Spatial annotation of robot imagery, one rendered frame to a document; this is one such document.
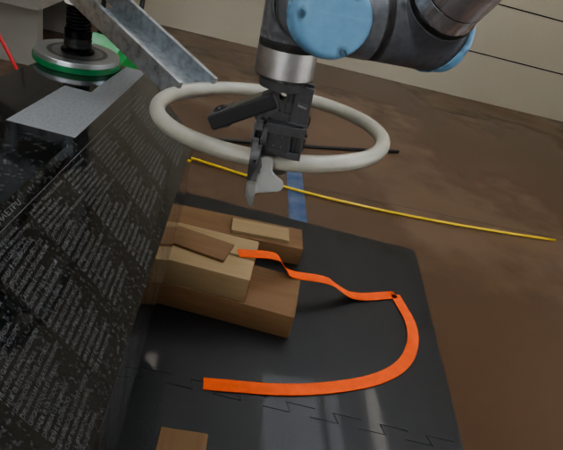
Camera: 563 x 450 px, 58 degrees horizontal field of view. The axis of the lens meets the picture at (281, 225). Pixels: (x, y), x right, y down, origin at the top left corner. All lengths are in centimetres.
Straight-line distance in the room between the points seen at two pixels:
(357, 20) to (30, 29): 342
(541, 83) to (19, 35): 518
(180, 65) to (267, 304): 88
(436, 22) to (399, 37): 5
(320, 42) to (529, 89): 596
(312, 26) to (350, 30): 5
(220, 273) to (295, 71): 107
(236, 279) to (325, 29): 122
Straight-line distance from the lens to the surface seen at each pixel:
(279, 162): 84
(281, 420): 162
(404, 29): 68
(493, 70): 631
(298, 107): 80
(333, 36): 63
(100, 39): 266
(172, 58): 132
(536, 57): 646
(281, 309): 180
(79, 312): 88
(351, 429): 168
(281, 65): 76
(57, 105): 123
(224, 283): 175
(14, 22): 397
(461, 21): 65
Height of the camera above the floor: 126
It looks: 30 degrees down
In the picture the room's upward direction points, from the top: 16 degrees clockwise
